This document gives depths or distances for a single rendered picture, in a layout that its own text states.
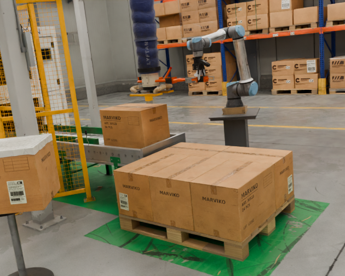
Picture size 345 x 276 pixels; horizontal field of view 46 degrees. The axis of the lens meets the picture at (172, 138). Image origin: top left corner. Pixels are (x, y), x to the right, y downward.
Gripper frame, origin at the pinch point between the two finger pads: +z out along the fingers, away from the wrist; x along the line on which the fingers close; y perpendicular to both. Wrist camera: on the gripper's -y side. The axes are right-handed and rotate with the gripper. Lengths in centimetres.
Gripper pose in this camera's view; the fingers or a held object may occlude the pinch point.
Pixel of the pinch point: (202, 78)
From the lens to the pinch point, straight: 371.8
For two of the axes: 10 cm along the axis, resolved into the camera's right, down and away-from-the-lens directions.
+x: -5.8, 2.4, -7.8
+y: -8.1, -0.5, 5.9
